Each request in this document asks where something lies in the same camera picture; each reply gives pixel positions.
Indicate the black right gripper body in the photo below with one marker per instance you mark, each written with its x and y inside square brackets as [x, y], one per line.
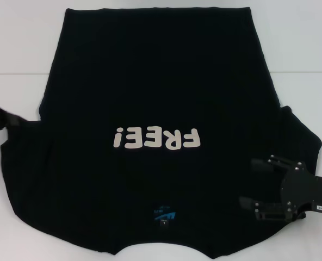
[299, 190]

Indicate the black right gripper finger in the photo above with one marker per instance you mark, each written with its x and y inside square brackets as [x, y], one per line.
[261, 164]
[269, 210]

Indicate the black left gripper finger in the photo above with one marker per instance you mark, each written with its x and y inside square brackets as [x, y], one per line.
[15, 120]

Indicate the black shirt with FREE print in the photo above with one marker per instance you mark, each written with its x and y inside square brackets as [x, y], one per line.
[150, 81]

